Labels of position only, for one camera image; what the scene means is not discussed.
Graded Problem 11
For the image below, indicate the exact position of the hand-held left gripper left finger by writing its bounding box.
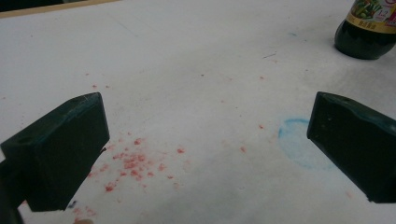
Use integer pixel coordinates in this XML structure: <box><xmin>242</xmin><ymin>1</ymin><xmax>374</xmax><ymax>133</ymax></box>
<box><xmin>0</xmin><ymin>91</ymin><xmax>111</xmax><ymax>213</ymax></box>

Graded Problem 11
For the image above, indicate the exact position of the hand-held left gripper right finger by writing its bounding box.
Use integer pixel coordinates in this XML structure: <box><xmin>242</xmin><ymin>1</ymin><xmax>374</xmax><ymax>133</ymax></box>
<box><xmin>306</xmin><ymin>91</ymin><xmax>396</xmax><ymax>204</ymax></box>

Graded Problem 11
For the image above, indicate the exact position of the dark sauce bottle yellow label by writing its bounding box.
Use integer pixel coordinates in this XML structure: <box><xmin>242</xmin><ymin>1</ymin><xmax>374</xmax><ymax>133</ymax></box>
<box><xmin>333</xmin><ymin>0</ymin><xmax>396</xmax><ymax>61</ymax></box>

